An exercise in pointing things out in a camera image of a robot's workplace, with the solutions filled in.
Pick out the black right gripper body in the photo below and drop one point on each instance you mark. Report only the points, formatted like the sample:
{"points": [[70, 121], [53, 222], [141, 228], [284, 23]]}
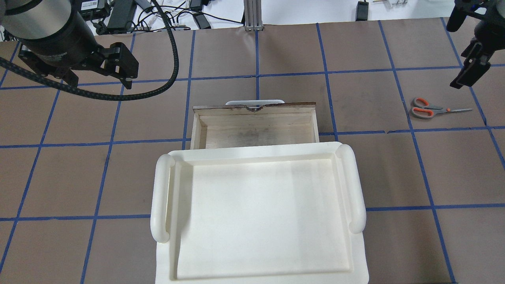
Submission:
{"points": [[490, 34]]}

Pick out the white plastic tray bin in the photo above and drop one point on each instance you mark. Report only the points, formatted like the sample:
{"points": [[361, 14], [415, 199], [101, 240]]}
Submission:
{"points": [[281, 214]]}

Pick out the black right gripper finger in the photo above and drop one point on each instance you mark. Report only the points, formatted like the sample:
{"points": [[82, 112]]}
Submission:
{"points": [[476, 64]]}

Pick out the wooden drawer with white handle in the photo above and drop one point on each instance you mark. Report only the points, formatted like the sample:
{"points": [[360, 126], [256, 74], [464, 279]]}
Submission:
{"points": [[254, 123]]}

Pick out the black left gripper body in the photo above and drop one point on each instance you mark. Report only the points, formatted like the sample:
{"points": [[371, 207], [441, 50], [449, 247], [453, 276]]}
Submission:
{"points": [[59, 46]]}

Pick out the black power adapter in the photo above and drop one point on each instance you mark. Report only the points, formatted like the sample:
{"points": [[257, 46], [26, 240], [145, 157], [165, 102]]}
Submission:
{"points": [[121, 17]]}

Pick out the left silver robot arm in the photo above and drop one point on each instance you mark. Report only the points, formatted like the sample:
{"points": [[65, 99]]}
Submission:
{"points": [[56, 41]]}

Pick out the orange grey handled scissors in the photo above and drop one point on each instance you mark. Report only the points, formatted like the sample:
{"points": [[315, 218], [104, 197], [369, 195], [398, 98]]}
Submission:
{"points": [[423, 109]]}

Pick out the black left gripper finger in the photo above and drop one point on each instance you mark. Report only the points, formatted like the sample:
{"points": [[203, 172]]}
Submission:
{"points": [[128, 65], [127, 83]]}

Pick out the aluminium frame post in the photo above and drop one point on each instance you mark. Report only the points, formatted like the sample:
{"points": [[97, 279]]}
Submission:
{"points": [[253, 15]]}

